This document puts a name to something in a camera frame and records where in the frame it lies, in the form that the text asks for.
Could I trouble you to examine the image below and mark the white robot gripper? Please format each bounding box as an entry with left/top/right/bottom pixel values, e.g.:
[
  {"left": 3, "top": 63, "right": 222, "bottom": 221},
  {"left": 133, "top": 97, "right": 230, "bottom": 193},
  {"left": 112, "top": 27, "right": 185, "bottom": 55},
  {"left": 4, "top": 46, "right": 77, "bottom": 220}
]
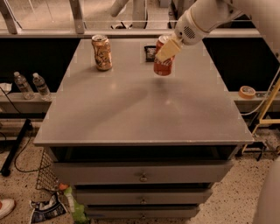
[{"left": 156, "top": 10, "right": 207, "bottom": 62}]

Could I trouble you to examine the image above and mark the red coke can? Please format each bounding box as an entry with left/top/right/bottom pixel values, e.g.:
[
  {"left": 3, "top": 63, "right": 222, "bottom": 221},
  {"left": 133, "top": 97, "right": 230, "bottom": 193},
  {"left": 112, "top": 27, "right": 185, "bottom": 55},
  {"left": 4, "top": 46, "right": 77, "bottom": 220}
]
[{"left": 153, "top": 35, "right": 174, "bottom": 76}]

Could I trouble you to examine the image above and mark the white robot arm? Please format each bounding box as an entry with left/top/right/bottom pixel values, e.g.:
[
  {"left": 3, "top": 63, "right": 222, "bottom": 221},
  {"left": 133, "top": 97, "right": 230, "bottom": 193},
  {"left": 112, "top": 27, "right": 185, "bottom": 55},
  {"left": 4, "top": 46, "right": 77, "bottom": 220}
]
[{"left": 156, "top": 0, "right": 280, "bottom": 62}]

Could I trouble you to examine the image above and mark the orange patterned drink can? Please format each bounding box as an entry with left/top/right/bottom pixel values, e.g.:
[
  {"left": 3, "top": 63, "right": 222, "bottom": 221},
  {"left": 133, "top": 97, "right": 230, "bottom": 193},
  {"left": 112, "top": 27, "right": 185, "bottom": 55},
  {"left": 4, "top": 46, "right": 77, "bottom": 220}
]
[{"left": 92, "top": 34, "right": 113, "bottom": 71}]

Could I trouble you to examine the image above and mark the black snack packet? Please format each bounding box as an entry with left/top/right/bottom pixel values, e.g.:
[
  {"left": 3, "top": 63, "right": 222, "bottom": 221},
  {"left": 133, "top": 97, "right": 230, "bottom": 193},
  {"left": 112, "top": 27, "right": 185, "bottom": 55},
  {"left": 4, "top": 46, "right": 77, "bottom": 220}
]
[{"left": 144, "top": 45, "right": 156, "bottom": 62}]

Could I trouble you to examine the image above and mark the roll of tan tape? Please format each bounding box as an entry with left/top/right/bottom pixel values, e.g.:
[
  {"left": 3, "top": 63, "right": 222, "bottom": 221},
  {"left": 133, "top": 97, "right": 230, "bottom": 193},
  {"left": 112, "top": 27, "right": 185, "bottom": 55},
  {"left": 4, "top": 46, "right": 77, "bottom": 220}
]
[{"left": 238, "top": 86, "right": 256, "bottom": 100}]

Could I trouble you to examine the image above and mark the grey drawer cabinet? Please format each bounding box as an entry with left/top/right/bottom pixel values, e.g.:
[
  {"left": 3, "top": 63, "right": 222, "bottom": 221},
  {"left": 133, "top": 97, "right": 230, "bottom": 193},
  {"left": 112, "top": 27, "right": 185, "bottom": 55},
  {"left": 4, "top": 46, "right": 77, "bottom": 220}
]
[{"left": 35, "top": 38, "right": 253, "bottom": 210}]

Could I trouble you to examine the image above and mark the top grey drawer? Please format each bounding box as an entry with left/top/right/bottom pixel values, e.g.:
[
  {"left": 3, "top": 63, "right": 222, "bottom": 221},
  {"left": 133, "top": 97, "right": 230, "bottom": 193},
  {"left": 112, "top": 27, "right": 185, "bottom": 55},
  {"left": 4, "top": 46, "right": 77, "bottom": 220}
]
[{"left": 53, "top": 161, "right": 233, "bottom": 185}]

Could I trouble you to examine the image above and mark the grey drawer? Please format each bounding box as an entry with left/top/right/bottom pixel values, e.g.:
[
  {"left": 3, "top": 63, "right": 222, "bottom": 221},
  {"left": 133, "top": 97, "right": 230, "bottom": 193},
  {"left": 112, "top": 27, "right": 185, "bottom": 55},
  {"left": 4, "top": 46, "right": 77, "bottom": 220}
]
[
  {"left": 53, "top": 161, "right": 233, "bottom": 185},
  {"left": 86, "top": 206, "right": 200, "bottom": 219},
  {"left": 74, "top": 189, "right": 213, "bottom": 206}
]

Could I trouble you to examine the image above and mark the right clear water bottle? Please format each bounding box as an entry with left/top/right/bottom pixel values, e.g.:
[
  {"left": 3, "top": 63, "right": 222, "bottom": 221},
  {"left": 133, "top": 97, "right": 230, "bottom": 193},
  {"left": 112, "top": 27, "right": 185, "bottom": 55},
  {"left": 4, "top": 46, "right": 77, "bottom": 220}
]
[{"left": 32, "top": 73, "right": 52, "bottom": 102}]

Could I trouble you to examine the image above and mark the clear water bottle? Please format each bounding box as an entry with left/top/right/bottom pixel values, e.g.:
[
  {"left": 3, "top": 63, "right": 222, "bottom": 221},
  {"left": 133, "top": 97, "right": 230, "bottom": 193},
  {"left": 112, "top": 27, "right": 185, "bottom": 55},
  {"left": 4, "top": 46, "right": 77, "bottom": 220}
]
[
  {"left": 14, "top": 72, "right": 34, "bottom": 100},
  {"left": 32, "top": 73, "right": 52, "bottom": 102}
]

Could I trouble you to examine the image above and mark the middle grey drawer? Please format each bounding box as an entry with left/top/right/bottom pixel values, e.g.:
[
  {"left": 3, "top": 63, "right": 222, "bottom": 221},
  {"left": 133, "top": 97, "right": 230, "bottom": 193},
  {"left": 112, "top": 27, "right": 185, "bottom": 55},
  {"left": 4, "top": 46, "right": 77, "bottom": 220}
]
[{"left": 74, "top": 189, "right": 213, "bottom": 206}]

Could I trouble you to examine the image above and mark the left clear water bottle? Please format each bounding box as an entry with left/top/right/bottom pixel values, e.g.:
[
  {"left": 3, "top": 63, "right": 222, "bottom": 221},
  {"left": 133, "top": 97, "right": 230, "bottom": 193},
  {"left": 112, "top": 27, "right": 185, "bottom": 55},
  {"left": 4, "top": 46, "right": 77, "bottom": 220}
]
[{"left": 14, "top": 72, "right": 34, "bottom": 100}]

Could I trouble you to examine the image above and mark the bottom grey drawer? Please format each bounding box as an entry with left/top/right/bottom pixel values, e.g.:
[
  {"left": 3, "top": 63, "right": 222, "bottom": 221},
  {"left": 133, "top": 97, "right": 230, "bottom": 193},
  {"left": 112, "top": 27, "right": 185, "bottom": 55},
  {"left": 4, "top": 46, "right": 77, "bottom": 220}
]
[{"left": 86, "top": 206, "right": 200, "bottom": 219}]

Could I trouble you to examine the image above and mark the grey metal railing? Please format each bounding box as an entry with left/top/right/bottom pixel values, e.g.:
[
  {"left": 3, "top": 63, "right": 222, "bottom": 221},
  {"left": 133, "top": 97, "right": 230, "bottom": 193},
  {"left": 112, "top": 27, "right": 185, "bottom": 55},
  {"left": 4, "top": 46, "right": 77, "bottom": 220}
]
[{"left": 0, "top": 0, "right": 280, "bottom": 39}]

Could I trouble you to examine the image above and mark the grey side shelf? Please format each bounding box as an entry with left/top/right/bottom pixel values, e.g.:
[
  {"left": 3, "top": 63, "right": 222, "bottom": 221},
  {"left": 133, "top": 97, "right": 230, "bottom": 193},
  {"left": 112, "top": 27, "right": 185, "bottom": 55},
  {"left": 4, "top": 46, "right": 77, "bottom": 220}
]
[{"left": 0, "top": 93, "right": 52, "bottom": 114}]

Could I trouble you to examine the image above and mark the green plastic bottle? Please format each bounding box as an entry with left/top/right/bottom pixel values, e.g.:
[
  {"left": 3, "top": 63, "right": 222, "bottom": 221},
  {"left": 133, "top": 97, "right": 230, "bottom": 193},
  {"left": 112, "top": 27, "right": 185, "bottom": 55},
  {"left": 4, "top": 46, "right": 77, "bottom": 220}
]
[{"left": 64, "top": 186, "right": 89, "bottom": 224}]

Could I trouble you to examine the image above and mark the crumpled dark chip bag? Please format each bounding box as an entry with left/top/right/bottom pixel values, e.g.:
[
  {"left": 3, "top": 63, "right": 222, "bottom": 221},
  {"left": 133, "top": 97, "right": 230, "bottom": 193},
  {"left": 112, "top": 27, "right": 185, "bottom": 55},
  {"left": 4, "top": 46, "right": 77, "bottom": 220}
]
[{"left": 30, "top": 192, "right": 67, "bottom": 224}]

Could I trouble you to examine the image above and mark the black metal bar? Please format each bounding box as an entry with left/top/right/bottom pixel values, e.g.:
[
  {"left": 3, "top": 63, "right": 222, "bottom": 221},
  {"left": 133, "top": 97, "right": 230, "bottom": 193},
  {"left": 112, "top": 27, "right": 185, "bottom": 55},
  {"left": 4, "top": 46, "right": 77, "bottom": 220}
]
[{"left": 0, "top": 119, "right": 32, "bottom": 177}]

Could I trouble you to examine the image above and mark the white red shoe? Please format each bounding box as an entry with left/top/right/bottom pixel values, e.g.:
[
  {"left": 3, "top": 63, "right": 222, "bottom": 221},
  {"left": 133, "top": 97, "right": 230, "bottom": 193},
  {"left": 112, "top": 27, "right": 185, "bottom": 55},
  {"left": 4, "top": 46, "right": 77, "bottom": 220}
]
[{"left": 0, "top": 199, "right": 16, "bottom": 220}]

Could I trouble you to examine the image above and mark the yellow metal frame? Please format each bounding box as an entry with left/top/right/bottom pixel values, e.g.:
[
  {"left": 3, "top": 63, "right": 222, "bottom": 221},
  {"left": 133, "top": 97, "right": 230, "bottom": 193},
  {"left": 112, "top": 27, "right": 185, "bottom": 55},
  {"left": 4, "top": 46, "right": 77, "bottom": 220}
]
[{"left": 241, "top": 77, "right": 280, "bottom": 156}]

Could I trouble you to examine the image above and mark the wire mesh basket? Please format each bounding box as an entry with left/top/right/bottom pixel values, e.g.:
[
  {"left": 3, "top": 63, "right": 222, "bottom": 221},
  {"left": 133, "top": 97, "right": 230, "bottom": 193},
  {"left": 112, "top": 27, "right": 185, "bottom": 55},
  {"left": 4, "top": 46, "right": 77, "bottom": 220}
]
[{"left": 36, "top": 150, "right": 59, "bottom": 192}]

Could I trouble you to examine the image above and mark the black cable on floor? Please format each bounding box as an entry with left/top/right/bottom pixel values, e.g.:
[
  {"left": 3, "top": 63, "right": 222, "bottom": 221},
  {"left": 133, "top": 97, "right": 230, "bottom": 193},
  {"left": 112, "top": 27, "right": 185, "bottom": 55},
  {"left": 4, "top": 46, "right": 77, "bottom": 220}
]
[{"left": 0, "top": 87, "right": 53, "bottom": 173}]

